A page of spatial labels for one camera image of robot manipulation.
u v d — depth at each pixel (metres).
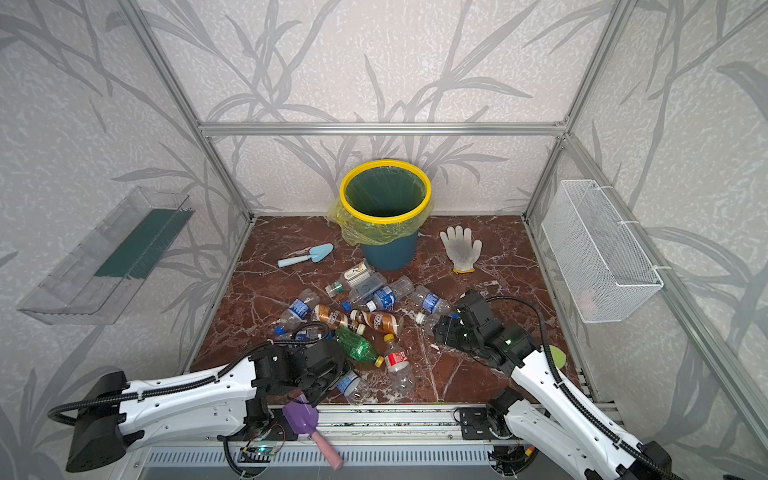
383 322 0.86
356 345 0.87
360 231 0.86
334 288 0.96
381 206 1.04
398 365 0.79
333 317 0.87
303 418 0.75
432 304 0.91
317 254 1.09
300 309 0.89
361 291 0.93
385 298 0.91
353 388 0.79
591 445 0.41
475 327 0.57
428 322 0.90
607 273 0.61
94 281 0.64
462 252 1.09
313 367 0.58
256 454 0.72
